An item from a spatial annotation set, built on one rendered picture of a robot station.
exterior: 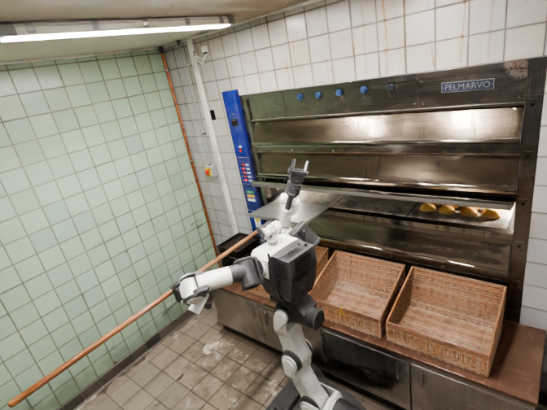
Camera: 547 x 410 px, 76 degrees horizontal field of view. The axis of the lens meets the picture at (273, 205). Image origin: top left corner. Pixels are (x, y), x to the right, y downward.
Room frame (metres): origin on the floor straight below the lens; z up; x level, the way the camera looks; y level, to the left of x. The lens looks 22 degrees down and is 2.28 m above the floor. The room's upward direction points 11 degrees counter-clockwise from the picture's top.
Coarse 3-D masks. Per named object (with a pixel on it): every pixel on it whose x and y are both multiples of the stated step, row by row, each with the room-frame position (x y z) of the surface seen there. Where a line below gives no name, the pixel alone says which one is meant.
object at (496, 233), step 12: (348, 216) 2.34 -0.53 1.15; (360, 216) 2.28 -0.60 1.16; (372, 216) 2.21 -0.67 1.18; (384, 216) 2.17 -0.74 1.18; (396, 216) 2.14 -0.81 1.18; (432, 228) 1.94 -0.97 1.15; (444, 228) 1.90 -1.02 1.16; (456, 228) 1.85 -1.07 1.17; (468, 228) 1.82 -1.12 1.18; (480, 228) 1.79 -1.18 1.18; (492, 228) 1.76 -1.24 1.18
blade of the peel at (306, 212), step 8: (264, 208) 2.74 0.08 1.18; (272, 208) 2.70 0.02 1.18; (280, 208) 2.67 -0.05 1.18; (304, 208) 2.57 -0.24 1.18; (312, 208) 2.54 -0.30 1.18; (320, 208) 2.51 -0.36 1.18; (256, 216) 2.57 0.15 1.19; (264, 216) 2.51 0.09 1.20; (272, 216) 2.54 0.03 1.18; (280, 216) 2.51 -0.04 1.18; (296, 216) 2.45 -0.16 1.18; (304, 216) 2.42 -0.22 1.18; (312, 216) 2.39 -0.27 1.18; (296, 224) 2.30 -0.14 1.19
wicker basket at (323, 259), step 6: (318, 246) 2.51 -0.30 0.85; (318, 252) 2.50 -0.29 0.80; (324, 252) 2.42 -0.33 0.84; (318, 258) 2.50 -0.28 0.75; (324, 258) 2.40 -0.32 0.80; (318, 264) 2.32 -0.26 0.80; (324, 264) 2.40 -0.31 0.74; (318, 270) 2.33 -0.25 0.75; (318, 276) 2.32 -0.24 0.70; (258, 288) 2.38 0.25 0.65; (258, 294) 2.39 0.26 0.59; (264, 294) 2.35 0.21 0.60
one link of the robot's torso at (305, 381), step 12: (312, 348) 1.68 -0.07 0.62; (288, 360) 1.59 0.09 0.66; (288, 372) 1.59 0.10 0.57; (300, 372) 1.61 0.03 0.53; (312, 372) 1.65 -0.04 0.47; (300, 384) 1.61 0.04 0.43; (312, 384) 1.60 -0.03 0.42; (300, 396) 1.62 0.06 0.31; (312, 396) 1.56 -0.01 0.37; (324, 396) 1.58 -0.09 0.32
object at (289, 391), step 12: (288, 384) 1.83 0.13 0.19; (276, 396) 1.76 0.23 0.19; (288, 396) 1.74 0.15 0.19; (348, 396) 1.67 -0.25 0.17; (276, 408) 1.63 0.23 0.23; (288, 408) 1.65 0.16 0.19; (300, 408) 1.65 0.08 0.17; (336, 408) 1.46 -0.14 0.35; (348, 408) 1.44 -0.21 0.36; (360, 408) 1.57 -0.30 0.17
